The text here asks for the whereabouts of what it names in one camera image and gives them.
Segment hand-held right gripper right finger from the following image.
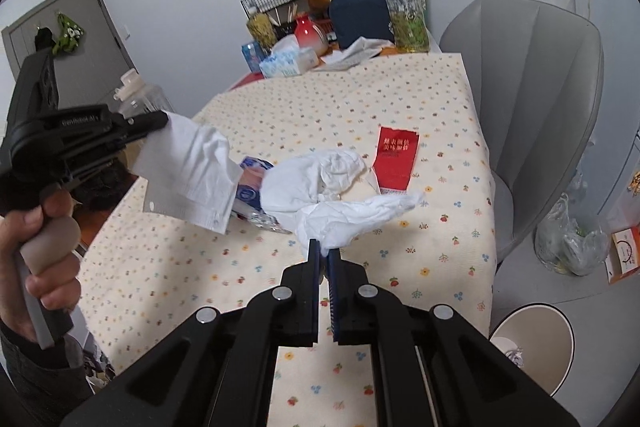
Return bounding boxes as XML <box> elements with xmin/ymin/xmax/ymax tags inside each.
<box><xmin>327</xmin><ymin>248</ymin><xmax>581</xmax><ymax>427</ymax></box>

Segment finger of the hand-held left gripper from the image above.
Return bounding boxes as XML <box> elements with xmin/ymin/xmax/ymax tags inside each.
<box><xmin>111</xmin><ymin>110</ymin><xmax>170</xmax><ymax>142</ymax></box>
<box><xmin>65</xmin><ymin>134</ymin><xmax>147</xmax><ymax>188</ymax></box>

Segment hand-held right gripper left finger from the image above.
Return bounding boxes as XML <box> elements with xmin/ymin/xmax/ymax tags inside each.
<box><xmin>60</xmin><ymin>238</ymin><xmax>321</xmax><ymax>427</ymax></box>

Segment white paper napkin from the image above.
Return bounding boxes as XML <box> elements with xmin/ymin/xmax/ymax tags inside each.
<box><xmin>129</xmin><ymin>111</ymin><xmax>244</xmax><ymax>235</ymax></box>

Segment white tissue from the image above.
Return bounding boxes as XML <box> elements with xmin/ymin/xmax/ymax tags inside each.
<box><xmin>295</xmin><ymin>191</ymin><xmax>426</xmax><ymax>258</ymax></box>
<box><xmin>260</xmin><ymin>147</ymin><xmax>368</xmax><ymax>233</ymax></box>

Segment blue white plastic packet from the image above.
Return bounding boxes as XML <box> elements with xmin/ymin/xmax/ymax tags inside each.
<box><xmin>230</xmin><ymin>157</ymin><xmax>293</xmax><ymax>235</ymax></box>

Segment red paper packet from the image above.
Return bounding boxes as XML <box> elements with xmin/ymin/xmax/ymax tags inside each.
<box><xmin>371</xmin><ymin>125</ymin><xmax>420</xmax><ymax>196</ymax></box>

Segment round beige waste bin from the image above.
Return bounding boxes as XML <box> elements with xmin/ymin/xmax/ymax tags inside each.
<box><xmin>490</xmin><ymin>303</ymin><xmax>576</xmax><ymax>398</ymax></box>

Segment person's left forearm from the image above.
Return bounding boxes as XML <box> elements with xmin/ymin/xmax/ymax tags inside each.
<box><xmin>0</xmin><ymin>316</ymin><xmax>117</xmax><ymax>427</ymax></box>

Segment person's left hand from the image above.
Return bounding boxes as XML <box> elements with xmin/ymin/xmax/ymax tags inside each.
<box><xmin>0</xmin><ymin>193</ymin><xmax>83</xmax><ymax>344</ymax></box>

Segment clear pump container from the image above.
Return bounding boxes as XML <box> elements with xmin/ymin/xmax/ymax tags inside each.
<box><xmin>112</xmin><ymin>69</ymin><xmax>167</xmax><ymax>116</ymax></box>

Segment grey door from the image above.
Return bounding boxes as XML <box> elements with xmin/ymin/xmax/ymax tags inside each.
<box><xmin>0</xmin><ymin>0</ymin><xmax>132</xmax><ymax>108</ymax></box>

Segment green plush toy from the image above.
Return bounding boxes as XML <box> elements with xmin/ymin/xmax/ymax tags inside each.
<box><xmin>52</xmin><ymin>11</ymin><xmax>83</xmax><ymax>55</ymax></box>

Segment blue drink can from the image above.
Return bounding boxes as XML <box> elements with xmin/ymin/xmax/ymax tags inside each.
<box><xmin>241</xmin><ymin>41</ymin><xmax>265</xmax><ymax>72</ymax></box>

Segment glass jar yellow contents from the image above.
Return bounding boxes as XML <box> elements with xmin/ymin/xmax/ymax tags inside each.
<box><xmin>246</xmin><ymin>7</ymin><xmax>278</xmax><ymax>50</ymax></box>

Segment floral tablecloth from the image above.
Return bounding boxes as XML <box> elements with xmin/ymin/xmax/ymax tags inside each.
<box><xmin>77</xmin><ymin>52</ymin><xmax>501</xmax><ymax>427</ymax></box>

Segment blue white tissue pack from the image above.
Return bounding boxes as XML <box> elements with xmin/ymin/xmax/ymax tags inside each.
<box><xmin>259</xmin><ymin>34</ymin><xmax>318</xmax><ymax>78</ymax></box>

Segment red white vase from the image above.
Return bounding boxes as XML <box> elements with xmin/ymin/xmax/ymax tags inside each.
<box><xmin>293</xmin><ymin>16</ymin><xmax>329</xmax><ymax>56</ymax></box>

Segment white paper sheets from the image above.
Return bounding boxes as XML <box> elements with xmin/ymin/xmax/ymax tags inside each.
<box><xmin>315</xmin><ymin>37</ymin><xmax>396</xmax><ymax>70</ymax></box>

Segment navy lunch bag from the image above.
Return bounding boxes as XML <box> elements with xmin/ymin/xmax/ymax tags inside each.
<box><xmin>328</xmin><ymin>0</ymin><xmax>392</xmax><ymax>50</ymax></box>

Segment clear plastic bag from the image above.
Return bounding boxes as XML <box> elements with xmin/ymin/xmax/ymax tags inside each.
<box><xmin>534</xmin><ymin>194</ymin><xmax>611</xmax><ymax>278</ymax></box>

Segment clear plastic bottle green label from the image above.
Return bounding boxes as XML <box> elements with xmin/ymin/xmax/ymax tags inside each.
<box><xmin>381</xmin><ymin>0</ymin><xmax>431</xmax><ymax>54</ymax></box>

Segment grey shell chair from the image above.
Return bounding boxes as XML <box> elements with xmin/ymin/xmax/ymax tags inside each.
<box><xmin>439</xmin><ymin>0</ymin><xmax>605</xmax><ymax>265</ymax></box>

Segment orange white cardboard box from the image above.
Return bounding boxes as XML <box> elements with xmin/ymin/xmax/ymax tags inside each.
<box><xmin>604</xmin><ymin>227</ymin><xmax>640</xmax><ymax>284</ymax></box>

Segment white refrigerator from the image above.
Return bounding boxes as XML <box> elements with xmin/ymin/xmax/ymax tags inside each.
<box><xmin>570</xmin><ymin>0</ymin><xmax>640</xmax><ymax>233</ymax></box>

